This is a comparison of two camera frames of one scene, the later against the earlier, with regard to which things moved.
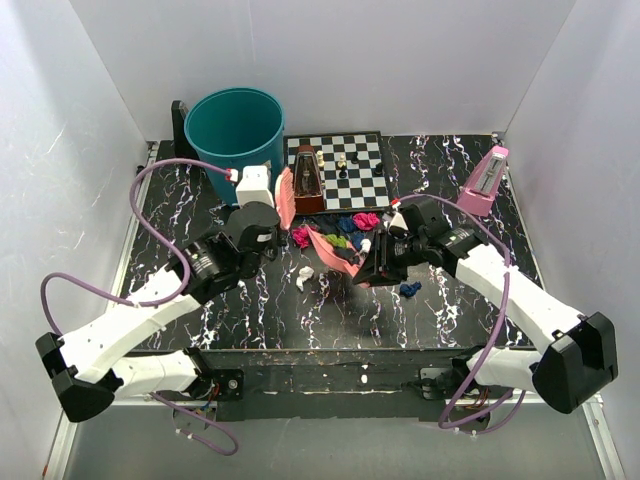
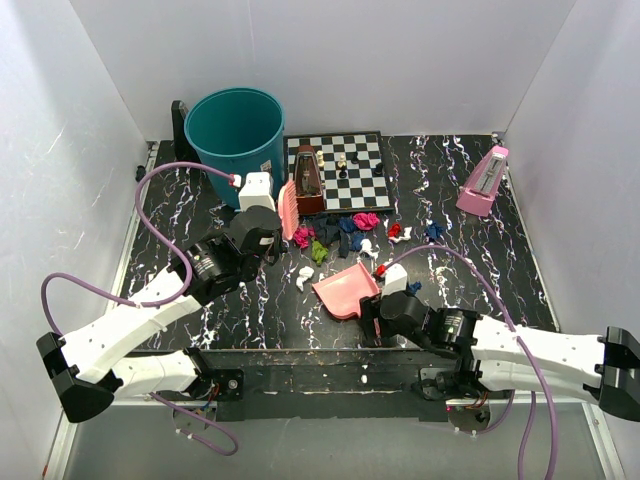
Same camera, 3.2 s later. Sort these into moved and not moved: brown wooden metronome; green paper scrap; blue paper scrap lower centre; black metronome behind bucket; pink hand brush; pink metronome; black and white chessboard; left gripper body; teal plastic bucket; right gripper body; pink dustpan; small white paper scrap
Moved: pink hand brush; pink dustpan; green paper scrap; right gripper body
Not moved: black and white chessboard; teal plastic bucket; brown wooden metronome; small white paper scrap; black metronome behind bucket; pink metronome; left gripper body; blue paper scrap lower centre
